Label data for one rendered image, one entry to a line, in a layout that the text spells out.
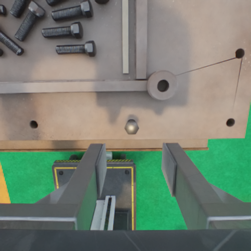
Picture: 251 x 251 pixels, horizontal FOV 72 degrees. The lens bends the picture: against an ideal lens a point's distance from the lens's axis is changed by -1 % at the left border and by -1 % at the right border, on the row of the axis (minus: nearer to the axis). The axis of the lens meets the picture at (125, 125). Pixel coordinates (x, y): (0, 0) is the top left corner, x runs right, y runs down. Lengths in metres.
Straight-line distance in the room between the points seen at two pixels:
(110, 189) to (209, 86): 1.40
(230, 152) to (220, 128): 1.74
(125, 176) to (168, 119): 1.27
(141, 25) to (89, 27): 0.07
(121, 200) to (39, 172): 0.93
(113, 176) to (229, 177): 1.25
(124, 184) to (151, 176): 0.43
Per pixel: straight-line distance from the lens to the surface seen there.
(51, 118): 0.29
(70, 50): 0.26
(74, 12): 0.27
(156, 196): 2.06
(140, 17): 0.26
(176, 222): 2.33
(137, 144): 0.42
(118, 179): 1.54
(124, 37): 0.26
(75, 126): 0.28
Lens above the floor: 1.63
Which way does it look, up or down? 75 degrees down
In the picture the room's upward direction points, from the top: 177 degrees counter-clockwise
